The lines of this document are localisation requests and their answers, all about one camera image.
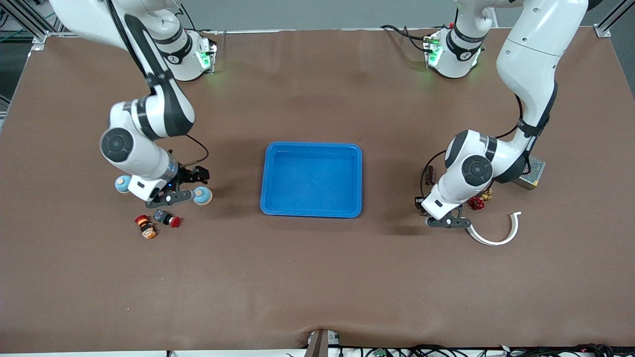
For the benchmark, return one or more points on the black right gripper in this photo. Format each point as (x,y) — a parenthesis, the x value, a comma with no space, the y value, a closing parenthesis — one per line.
(187,175)

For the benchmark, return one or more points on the blue dome call bell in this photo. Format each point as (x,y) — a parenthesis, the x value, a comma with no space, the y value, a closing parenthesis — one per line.
(202,196)
(121,184)

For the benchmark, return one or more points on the brown cylindrical capacitor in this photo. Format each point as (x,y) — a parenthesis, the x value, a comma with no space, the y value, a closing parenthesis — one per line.
(429,175)

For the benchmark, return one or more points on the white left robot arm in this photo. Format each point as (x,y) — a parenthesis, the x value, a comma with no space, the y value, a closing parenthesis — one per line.
(531,54)

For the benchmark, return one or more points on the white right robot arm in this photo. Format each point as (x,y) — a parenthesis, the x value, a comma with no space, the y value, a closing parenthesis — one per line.
(149,114)

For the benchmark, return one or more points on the red push button grey block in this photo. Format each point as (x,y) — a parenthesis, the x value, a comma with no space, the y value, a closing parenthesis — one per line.
(166,218)

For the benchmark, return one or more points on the orange emergency stop button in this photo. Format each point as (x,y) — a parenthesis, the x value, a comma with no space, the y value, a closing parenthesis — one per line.
(146,227)

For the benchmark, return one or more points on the blue plastic tray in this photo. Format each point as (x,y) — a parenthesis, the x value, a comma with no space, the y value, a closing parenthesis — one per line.
(312,183)

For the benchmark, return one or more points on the metal mesh power supply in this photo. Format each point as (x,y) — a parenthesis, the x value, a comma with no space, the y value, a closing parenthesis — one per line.
(536,173)

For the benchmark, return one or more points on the brown table cover sheet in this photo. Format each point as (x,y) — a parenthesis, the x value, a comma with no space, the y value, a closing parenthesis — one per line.
(317,277)

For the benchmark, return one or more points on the table edge clamp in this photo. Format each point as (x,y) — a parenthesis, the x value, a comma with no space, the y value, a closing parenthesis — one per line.
(320,344)

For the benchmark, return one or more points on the white curved plastic bracket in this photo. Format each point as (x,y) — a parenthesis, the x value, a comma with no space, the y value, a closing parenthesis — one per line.
(515,227)

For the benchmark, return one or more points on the aluminium frame post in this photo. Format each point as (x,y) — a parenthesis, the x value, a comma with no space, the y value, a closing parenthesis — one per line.
(603,30)
(30,22)

